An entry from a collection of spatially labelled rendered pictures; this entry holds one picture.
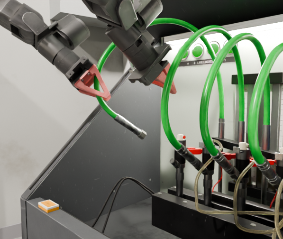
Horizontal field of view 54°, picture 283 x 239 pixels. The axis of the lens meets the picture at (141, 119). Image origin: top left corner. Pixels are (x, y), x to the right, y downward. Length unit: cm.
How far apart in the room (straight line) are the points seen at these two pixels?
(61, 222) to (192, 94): 61
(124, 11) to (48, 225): 50
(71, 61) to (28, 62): 191
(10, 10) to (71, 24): 14
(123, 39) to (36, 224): 50
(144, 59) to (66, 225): 39
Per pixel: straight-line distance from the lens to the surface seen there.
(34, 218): 79
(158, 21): 75
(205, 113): 46
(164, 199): 69
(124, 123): 69
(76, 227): 64
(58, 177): 85
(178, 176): 70
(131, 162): 101
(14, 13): 73
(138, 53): 58
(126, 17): 53
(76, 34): 72
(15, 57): 256
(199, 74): 99
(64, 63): 68
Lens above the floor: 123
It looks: 5 degrees down
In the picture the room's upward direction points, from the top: straight up
